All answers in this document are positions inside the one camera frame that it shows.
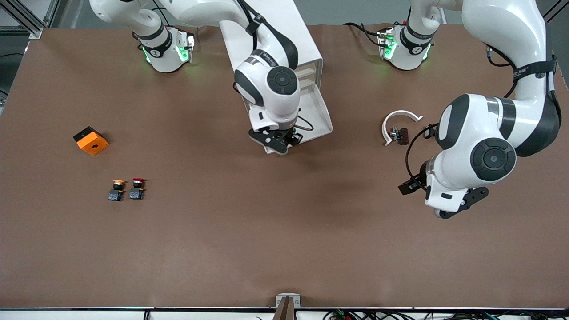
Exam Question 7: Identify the red push button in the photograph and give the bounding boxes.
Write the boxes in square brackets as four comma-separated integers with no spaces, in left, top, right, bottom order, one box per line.
[129,178,147,200]

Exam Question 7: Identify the yellow push button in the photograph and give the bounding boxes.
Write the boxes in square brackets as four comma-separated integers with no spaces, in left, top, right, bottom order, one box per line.
[108,179,126,202]

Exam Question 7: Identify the white curved plastic part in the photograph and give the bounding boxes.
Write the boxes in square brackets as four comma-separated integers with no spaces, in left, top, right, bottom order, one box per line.
[381,110,423,147]

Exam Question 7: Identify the brown table mat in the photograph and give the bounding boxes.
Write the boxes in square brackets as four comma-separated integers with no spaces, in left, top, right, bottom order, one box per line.
[0,24,569,309]

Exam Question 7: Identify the black arm base cable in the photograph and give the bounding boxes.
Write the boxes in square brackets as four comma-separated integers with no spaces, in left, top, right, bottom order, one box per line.
[345,22,384,45]

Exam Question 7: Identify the tangled black cables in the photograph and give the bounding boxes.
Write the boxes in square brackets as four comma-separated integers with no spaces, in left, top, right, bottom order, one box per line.
[324,310,569,320]

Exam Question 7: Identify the grey metal bracket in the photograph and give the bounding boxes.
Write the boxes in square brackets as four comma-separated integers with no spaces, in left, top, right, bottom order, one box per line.
[276,293,301,308]

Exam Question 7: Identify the brown camera post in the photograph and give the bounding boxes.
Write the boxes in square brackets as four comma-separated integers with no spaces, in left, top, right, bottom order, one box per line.
[272,297,297,320]

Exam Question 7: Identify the orange button enclosure box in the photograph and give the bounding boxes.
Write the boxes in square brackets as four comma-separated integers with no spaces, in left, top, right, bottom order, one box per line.
[73,126,109,156]

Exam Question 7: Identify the aluminium frame profile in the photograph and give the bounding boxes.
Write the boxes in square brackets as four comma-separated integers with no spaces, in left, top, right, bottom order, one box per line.
[542,0,569,27]
[0,0,60,40]

